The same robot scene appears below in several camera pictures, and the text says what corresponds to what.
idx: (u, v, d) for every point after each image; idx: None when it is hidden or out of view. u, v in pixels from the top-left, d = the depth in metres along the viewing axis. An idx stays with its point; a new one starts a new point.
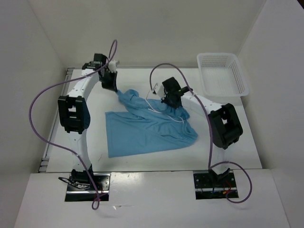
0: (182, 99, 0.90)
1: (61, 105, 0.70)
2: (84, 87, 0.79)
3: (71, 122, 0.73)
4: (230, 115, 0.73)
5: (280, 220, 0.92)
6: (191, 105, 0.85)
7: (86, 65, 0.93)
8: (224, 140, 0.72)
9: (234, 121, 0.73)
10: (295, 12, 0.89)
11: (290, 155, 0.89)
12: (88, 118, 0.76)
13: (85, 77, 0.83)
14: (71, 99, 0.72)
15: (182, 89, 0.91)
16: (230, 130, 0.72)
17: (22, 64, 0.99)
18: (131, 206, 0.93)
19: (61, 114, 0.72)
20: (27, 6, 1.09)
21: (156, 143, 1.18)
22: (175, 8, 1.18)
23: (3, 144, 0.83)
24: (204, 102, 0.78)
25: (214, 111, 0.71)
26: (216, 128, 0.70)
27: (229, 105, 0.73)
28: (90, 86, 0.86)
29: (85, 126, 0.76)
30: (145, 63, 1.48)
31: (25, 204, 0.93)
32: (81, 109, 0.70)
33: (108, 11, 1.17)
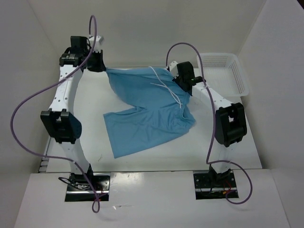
0: (192, 89, 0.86)
1: (45, 120, 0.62)
2: (66, 93, 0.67)
3: (61, 134, 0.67)
4: (238, 114, 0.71)
5: (281, 220, 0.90)
6: (201, 97, 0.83)
7: (64, 59, 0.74)
8: (226, 137, 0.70)
9: (241, 121, 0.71)
10: (294, 10, 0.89)
11: (291, 154, 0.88)
12: (78, 127, 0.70)
13: (66, 80, 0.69)
14: (55, 112, 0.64)
15: (194, 79, 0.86)
16: (234, 129, 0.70)
17: (22, 64, 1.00)
18: (131, 206, 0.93)
19: (47, 128, 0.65)
20: (28, 8, 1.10)
21: (159, 136, 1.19)
22: (174, 9, 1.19)
23: (4, 142, 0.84)
24: (214, 97, 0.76)
25: (223, 108, 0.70)
26: (221, 124, 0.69)
27: (238, 104, 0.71)
28: (74, 87, 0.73)
29: (77, 135, 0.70)
30: (145, 64, 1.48)
31: (24, 204, 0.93)
32: (68, 123, 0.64)
33: (108, 12, 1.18)
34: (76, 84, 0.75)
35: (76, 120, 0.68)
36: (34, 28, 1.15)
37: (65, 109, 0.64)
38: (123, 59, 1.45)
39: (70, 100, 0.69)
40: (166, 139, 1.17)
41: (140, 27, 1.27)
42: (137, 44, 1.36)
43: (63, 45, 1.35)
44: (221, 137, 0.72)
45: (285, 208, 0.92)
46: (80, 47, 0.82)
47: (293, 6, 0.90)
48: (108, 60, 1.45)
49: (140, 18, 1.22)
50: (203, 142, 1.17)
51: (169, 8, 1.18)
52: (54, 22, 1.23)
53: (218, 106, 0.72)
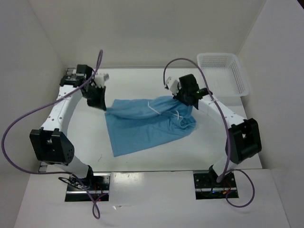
0: (199, 103, 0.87)
1: (35, 139, 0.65)
2: (61, 113, 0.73)
3: (50, 157, 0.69)
4: (251, 131, 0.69)
5: (281, 220, 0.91)
6: (209, 111, 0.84)
7: (64, 80, 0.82)
8: (241, 156, 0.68)
9: (255, 137, 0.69)
10: (294, 10, 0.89)
11: (291, 154, 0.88)
12: (69, 150, 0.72)
13: (63, 99, 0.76)
14: (45, 132, 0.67)
15: (200, 90, 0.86)
16: (249, 147, 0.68)
17: (22, 64, 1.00)
18: (131, 206, 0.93)
19: (37, 150, 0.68)
20: (28, 7, 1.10)
21: (161, 136, 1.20)
22: (174, 9, 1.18)
23: (3, 142, 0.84)
24: (225, 112, 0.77)
25: (235, 125, 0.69)
26: (234, 143, 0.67)
27: (251, 120, 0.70)
28: (71, 108, 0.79)
29: (67, 160, 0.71)
30: (145, 63, 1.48)
31: (24, 204, 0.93)
32: (58, 144, 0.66)
33: (108, 11, 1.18)
34: (74, 103, 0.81)
35: (68, 143, 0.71)
36: (34, 28, 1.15)
37: (57, 128, 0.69)
38: (123, 59, 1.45)
39: (65, 119, 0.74)
40: (167, 139, 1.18)
41: (139, 27, 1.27)
42: (138, 44, 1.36)
43: (63, 44, 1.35)
44: (234, 156, 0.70)
45: (285, 208, 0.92)
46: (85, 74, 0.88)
47: (293, 6, 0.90)
48: (108, 60, 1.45)
49: (139, 18, 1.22)
50: (203, 142, 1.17)
51: (169, 8, 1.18)
52: (54, 23, 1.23)
53: (230, 122, 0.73)
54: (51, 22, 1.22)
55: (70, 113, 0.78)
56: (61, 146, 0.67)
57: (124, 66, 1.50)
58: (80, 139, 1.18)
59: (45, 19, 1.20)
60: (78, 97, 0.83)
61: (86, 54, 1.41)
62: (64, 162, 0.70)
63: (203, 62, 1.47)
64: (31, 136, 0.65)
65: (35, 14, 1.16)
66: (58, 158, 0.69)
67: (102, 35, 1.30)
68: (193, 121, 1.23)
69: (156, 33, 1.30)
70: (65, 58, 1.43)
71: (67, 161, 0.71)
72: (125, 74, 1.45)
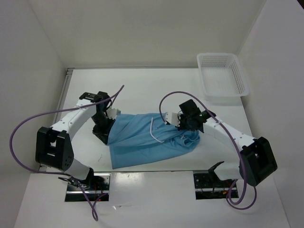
0: (204, 127, 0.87)
1: (41, 137, 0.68)
2: (72, 119, 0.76)
3: (48, 159, 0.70)
4: (263, 150, 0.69)
5: (280, 220, 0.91)
6: (215, 133, 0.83)
7: (84, 95, 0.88)
8: (258, 179, 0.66)
9: (269, 156, 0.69)
10: (294, 10, 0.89)
11: (291, 154, 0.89)
12: (68, 157, 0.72)
13: (79, 109, 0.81)
14: (53, 132, 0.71)
15: (203, 114, 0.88)
16: (264, 167, 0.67)
17: (22, 64, 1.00)
18: (131, 206, 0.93)
19: (38, 148, 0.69)
20: (27, 7, 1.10)
21: (161, 151, 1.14)
22: (174, 9, 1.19)
23: (3, 141, 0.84)
24: (233, 134, 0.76)
25: (246, 147, 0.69)
26: (250, 166, 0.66)
27: (262, 139, 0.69)
28: (83, 118, 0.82)
29: (64, 166, 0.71)
30: (145, 63, 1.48)
31: (24, 203, 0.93)
32: (60, 145, 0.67)
33: (108, 11, 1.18)
34: (87, 116, 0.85)
35: (70, 150, 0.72)
36: (34, 28, 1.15)
37: (65, 130, 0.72)
38: (122, 59, 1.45)
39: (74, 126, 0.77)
40: (168, 155, 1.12)
41: (140, 27, 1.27)
42: (138, 44, 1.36)
43: (63, 44, 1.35)
44: (251, 179, 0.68)
45: (285, 208, 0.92)
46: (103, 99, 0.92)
47: (294, 5, 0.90)
48: (108, 60, 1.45)
49: (139, 18, 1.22)
50: (203, 142, 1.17)
51: (169, 8, 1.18)
52: (53, 23, 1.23)
53: (240, 143, 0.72)
54: (51, 22, 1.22)
55: (80, 124, 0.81)
56: (63, 148, 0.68)
57: (124, 66, 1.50)
58: (80, 139, 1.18)
59: (45, 19, 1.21)
60: (91, 111, 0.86)
61: (86, 54, 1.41)
62: (61, 167, 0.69)
63: (203, 62, 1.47)
64: (38, 132, 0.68)
65: (35, 14, 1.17)
66: (56, 162, 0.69)
67: (102, 35, 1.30)
68: (197, 139, 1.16)
69: (157, 33, 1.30)
70: (65, 58, 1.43)
71: (63, 168, 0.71)
72: (125, 74, 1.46)
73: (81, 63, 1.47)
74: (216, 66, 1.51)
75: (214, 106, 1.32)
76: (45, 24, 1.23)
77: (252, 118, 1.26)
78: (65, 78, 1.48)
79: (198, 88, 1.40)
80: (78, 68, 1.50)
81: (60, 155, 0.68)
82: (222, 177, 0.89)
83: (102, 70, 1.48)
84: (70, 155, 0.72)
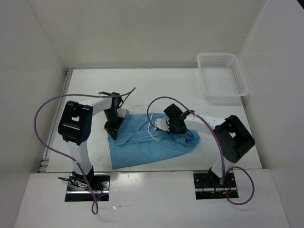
0: (185, 122, 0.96)
1: (68, 107, 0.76)
2: (95, 101, 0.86)
3: (69, 129, 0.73)
4: (237, 128, 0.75)
5: (280, 220, 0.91)
6: (195, 125, 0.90)
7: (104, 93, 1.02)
8: (238, 155, 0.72)
9: (243, 133, 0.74)
10: (295, 10, 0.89)
11: (291, 154, 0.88)
12: (86, 131, 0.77)
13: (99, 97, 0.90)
14: (79, 106, 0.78)
15: (184, 113, 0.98)
16: (242, 144, 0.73)
17: (21, 64, 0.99)
18: (131, 206, 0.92)
19: (62, 118, 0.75)
20: (27, 7, 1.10)
21: (161, 149, 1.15)
22: (175, 9, 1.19)
23: (3, 141, 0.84)
24: (208, 119, 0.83)
25: (219, 126, 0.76)
26: (225, 142, 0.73)
27: (232, 117, 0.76)
28: (100, 106, 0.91)
29: (83, 138, 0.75)
30: (145, 63, 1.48)
31: (24, 204, 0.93)
32: (85, 115, 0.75)
33: (108, 11, 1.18)
34: (102, 106, 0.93)
35: (89, 124, 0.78)
36: (34, 28, 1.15)
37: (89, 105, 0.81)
38: (122, 59, 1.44)
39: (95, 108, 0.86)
40: (169, 154, 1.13)
41: (139, 27, 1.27)
42: (138, 44, 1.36)
43: (62, 44, 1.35)
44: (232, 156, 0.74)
45: (285, 208, 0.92)
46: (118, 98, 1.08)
47: (294, 5, 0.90)
48: (108, 60, 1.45)
49: (139, 18, 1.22)
50: (203, 142, 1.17)
51: (169, 8, 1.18)
52: (53, 22, 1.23)
53: (214, 125, 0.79)
54: (51, 22, 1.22)
55: (98, 109, 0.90)
56: (87, 118, 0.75)
57: (124, 66, 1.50)
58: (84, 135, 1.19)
59: (46, 19, 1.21)
60: (108, 103, 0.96)
61: (86, 54, 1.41)
62: (80, 137, 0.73)
63: (203, 62, 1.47)
64: (66, 104, 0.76)
65: (35, 14, 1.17)
66: (75, 132, 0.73)
67: (102, 35, 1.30)
68: (197, 138, 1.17)
69: (157, 33, 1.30)
70: (65, 57, 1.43)
71: (81, 139, 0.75)
72: (125, 74, 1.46)
73: (81, 63, 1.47)
74: (216, 66, 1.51)
75: (214, 106, 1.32)
76: (46, 24, 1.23)
77: (252, 118, 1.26)
78: (65, 78, 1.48)
79: (197, 88, 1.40)
80: (78, 67, 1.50)
81: (82, 124, 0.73)
82: (220, 175, 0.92)
83: (102, 70, 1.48)
84: (88, 128, 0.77)
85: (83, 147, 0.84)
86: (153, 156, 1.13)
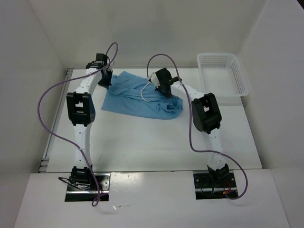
0: (171, 88, 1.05)
1: (70, 99, 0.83)
2: (88, 84, 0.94)
3: (79, 116, 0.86)
4: (211, 104, 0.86)
5: (281, 220, 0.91)
6: (179, 92, 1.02)
7: (89, 65, 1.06)
8: (204, 124, 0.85)
9: (215, 109, 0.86)
10: (295, 11, 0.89)
11: (291, 154, 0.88)
12: (93, 112, 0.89)
13: (90, 75, 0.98)
14: (78, 95, 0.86)
15: (172, 79, 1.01)
16: (211, 117, 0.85)
17: (21, 64, 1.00)
18: (131, 206, 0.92)
19: (69, 108, 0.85)
20: (27, 8, 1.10)
21: (146, 110, 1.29)
22: (175, 9, 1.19)
23: (3, 141, 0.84)
24: (189, 91, 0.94)
25: (197, 99, 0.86)
26: (197, 113, 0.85)
27: (210, 95, 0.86)
28: (95, 83, 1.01)
29: (91, 119, 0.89)
30: (145, 63, 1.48)
31: (24, 204, 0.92)
32: (87, 103, 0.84)
33: (108, 12, 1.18)
34: (96, 81, 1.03)
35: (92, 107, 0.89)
36: (34, 28, 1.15)
37: (87, 92, 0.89)
38: (123, 58, 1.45)
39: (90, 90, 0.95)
40: (151, 115, 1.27)
41: (139, 28, 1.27)
42: (137, 44, 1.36)
43: (62, 44, 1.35)
44: (200, 125, 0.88)
45: (286, 209, 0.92)
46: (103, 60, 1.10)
47: (294, 5, 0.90)
48: None
49: (139, 18, 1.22)
50: (204, 142, 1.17)
51: (169, 8, 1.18)
52: (54, 22, 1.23)
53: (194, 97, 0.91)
54: (51, 22, 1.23)
55: (95, 83, 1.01)
56: (89, 105, 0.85)
57: (124, 66, 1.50)
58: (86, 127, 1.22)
59: (46, 19, 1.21)
60: (99, 76, 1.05)
61: (85, 54, 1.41)
62: (89, 120, 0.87)
63: (203, 62, 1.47)
64: (67, 97, 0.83)
65: (35, 14, 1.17)
66: (84, 117, 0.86)
67: (102, 35, 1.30)
68: (179, 109, 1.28)
69: (156, 33, 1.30)
70: (65, 58, 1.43)
71: (91, 120, 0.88)
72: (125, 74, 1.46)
73: (81, 63, 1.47)
74: (216, 66, 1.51)
75: None
76: (46, 24, 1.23)
77: (251, 118, 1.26)
78: (65, 78, 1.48)
79: (197, 88, 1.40)
80: (78, 68, 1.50)
81: (88, 110, 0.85)
82: (213, 168, 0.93)
83: None
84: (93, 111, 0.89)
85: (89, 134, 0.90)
86: (154, 156, 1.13)
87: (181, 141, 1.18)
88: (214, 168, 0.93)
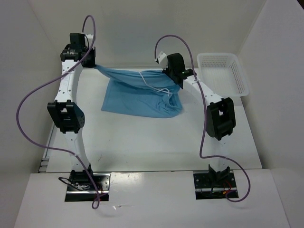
0: (183, 83, 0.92)
1: (52, 110, 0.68)
2: (70, 86, 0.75)
3: (67, 124, 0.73)
4: (227, 109, 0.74)
5: (281, 220, 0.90)
6: (193, 90, 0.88)
7: (64, 55, 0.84)
8: (216, 130, 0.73)
9: (230, 115, 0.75)
10: (294, 11, 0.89)
11: (291, 154, 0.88)
12: (81, 118, 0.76)
13: (68, 74, 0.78)
14: (60, 103, 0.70)
15: (185, 71, 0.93)
16: (224, 123, 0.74)
17: (21, 64, 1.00)
18: (131, 206, 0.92)
19: (53, 118, 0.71)
20: (27, 8, 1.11)
21: (146, 109, 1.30)
22: (174, 9, 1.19)
23: (3, 141, 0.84)
24: (205, 91, 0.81)
25: (213, 103, 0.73)
26: (212, 119, 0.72)
27: (228, 99, 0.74)
28: (76, 80, 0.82)
29: (81, 125, 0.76)
30: (146, 63, 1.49)
31: (24, 204, 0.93)
32: (73, 112, 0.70)
33: (108, 11, 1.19)
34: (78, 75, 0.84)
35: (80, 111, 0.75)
36: (34, 28, 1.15)
37: (71, 98, 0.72)
38: (123, 58, 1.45)
39: (73, 91, 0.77)
40: (151, 114, 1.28)
41: (139, 28, 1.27)
42: (137, 44, 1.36)
43: (62, 44, 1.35)
44: (212, 130, 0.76)
45: (286, 208, 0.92)
46: (79, 44, 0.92)
47: (293, 5, 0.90)
48: (109, 60, 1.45)
49: (139, 18, 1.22)
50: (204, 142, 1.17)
51: (169, 8, 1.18)
52: (54, 22, 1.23)
53: (209, 101, 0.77)
54: (51, 22, 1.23)
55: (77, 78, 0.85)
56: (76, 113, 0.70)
57: (124, 66, 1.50)
58: (86, 128, 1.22)
59: (46, 19, 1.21)
60: (80, 68, 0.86)
61: None
62: (79, 126, 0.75)
63: (203, 62, 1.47)
64: (48, 108, 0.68)
65: (35, 14, 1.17)
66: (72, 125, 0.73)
67: (102, 35, 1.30)
68: (180, 107, 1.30)
69: (156, 33, 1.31)
70: None
71: (81, 126, 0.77)
72: None
73: None
74: (216, 66, 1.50)
75: None
76: (46, 24, 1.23)
77: (251, 118, 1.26)
78: None
79: None
80: None
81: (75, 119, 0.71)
82: (217, 169, 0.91)
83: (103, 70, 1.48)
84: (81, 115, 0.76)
85: (80, 138, 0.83)
86: (153, 156, 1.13)
87: (181, 141, 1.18)
88: (216, 169, 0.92)
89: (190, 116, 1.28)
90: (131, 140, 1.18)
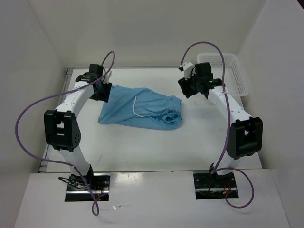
0: (209, 93, 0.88)
1: (48, 119, 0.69)
2: (75, 100, 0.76)
3: (57, 139, 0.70)
4: (255, 129, 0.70)
5: (280, 220, 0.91)
6: (218, 102, 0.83)
7: (80, 78, 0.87)
8: (238, 151, 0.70)
9: (256, 136, 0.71)
10: (295, 11, 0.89)
11: (291, 154, 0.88)
12: (76, 136, 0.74)
13: (78, 90, 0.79)
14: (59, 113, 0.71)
15: (213, 80, 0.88)
16: (246, 144, 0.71)
17: (21, 65, 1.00)
18: (131, 206, 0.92)
19: (47, 130, 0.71)
20: (27, 8, 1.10)
21: (143, 120, 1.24)
22: (174, 9, 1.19)
23: (3, 142, 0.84)
24: (232, 106, 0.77)
25: (239, 120, 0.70)
26: (234, 138, 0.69)
27: (256, 118, 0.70)
28: (82, 100, 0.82)
29: (74, 145, 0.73)
30: (145, 63, 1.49)
31: (24, 205, 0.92)
32: (69, 124, 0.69)
33: (108, 11, 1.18)
34: (85, 98, 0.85)
35: (76, 129, 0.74)
36: (34, 28, 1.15)
37: (70, 110, 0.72)
38: (123, 58, 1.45)
39: (76, 107, 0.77)
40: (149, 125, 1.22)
41: (140, 27, 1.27)
42: (138, 44, 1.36)
43: (62, 44, 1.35)
44: (232, 150, 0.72)
45: (285, 208, 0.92)
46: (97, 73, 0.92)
47: (293, 5, 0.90)
48: (108, 59, 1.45)
49: (139, 18, 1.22)
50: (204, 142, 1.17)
51: (169, 8, 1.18)
52: (53, 22, 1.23)
53: (235, 117, 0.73)
54: (51, 22, 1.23)
55: (83, 99, 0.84)
56: (71, 126, 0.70)
57: (124, 66, 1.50)
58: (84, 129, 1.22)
59: (45, 19, 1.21)
60: (88, 92, 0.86)
61: (85, 54, 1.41)
62: (72, 146, 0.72)
63: None
64: (44, 116, 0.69)
65: (35, 14, 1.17)
66: (65, 141, 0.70)
67: (102, 35, 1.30)
68: (179, 120, 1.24)
69: (156, 33, 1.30)
70: (65, 58, 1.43)
71: (74, 145, 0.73)
72: (126, 74, 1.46)
73: (81, 63, 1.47)
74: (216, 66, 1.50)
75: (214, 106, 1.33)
76: (46, 23, 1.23)
77: None
78: (65, 78, 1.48)
79: None
80: (78, 67, 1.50)
81: (69, 132, 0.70)
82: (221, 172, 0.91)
83: None
84: (77, 133, 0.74)
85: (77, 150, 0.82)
86: (153, 156, 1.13)
87: (181, 141, 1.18)
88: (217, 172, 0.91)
89: (190, 116, 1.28)
90: (130, 140, 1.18)
